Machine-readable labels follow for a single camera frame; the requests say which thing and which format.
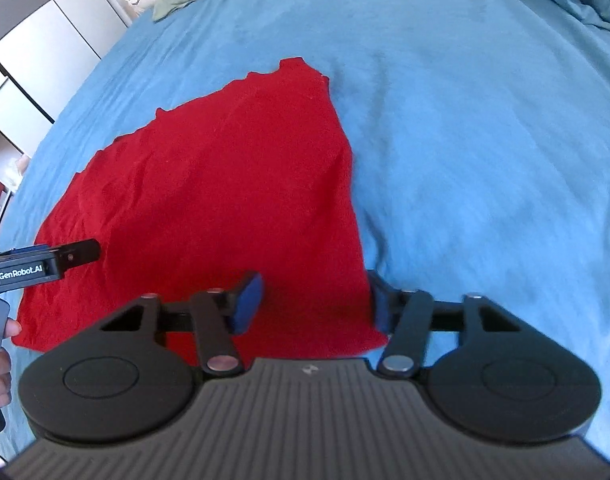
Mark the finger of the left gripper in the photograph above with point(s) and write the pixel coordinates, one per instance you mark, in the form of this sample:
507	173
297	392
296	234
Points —
70	256

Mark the person's left hand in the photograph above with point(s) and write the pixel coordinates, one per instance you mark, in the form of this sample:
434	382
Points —
5	377

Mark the white wardrobe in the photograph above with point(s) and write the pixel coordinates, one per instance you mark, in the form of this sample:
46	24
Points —
48	48

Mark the red cloth garment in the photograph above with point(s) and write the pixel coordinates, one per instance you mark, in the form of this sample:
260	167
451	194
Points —
254	177

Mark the blue bed sheet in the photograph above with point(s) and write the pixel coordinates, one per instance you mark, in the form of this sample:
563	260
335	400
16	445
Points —
480	131

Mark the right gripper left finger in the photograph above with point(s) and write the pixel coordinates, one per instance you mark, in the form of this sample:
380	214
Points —
139	368

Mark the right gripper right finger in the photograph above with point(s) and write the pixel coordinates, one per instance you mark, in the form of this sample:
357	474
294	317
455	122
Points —
482	368

